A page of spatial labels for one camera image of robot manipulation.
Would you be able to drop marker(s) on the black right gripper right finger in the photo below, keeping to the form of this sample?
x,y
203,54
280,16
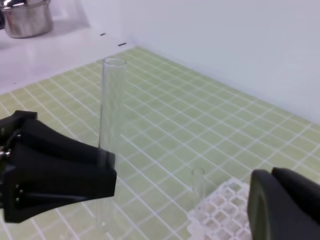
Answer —
x,y
303,191

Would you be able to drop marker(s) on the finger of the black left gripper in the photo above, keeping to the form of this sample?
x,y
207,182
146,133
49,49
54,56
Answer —
x,y
38,181
40,137

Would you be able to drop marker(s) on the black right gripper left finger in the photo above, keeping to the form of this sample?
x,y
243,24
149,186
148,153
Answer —
x,y
273,215

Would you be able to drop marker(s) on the clear glass test tube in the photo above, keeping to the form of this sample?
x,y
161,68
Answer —
x,y
113,81

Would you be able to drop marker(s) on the white plastic test tube rack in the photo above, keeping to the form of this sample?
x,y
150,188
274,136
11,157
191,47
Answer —
x,y
222,215

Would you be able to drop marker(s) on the clear test tube in rack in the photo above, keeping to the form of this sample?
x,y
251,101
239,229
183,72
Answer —
x,y
198,187

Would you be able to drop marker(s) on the stainless steel pot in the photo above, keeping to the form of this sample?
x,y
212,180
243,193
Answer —
x,y
26,18

